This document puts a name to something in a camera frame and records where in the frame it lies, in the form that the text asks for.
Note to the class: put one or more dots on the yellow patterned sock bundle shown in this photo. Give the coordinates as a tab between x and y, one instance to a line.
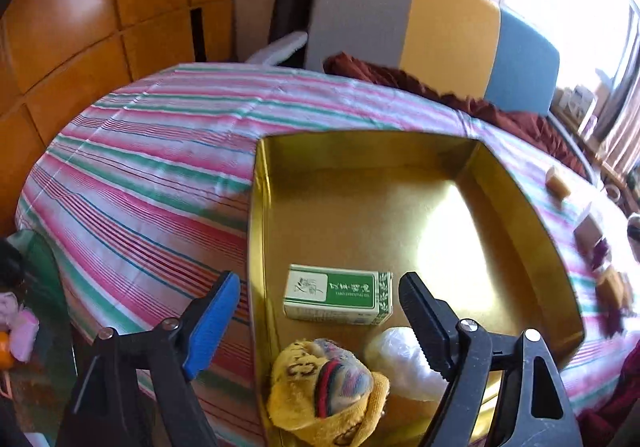
305	392

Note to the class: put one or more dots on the pink soft toy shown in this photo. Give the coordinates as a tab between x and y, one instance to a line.
22	327

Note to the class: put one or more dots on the white plastic bag ball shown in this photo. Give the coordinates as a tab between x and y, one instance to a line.
395	362

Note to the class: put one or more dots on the striped bed sheet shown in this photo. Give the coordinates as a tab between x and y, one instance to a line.
150	167

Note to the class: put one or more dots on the grey bed rail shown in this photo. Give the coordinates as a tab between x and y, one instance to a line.
575	147

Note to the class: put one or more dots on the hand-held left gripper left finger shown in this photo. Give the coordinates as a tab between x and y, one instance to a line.
215	322

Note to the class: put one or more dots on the maroon blanket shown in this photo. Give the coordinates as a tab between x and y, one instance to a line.
515	124

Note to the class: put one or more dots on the gold metal tin box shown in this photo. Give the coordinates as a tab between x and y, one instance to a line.
360	207

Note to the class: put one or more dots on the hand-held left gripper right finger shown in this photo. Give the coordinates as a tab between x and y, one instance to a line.
425	322

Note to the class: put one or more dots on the grey yellow blue headboard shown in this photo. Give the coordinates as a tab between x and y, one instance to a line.
400	22

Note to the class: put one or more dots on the wooden wardrobe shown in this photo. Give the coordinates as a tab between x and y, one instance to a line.
75	17

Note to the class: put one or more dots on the wrapped cake packet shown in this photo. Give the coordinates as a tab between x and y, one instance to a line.
612	288
587	231
557	183

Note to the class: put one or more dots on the green and white carton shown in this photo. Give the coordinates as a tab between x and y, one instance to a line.
335	294

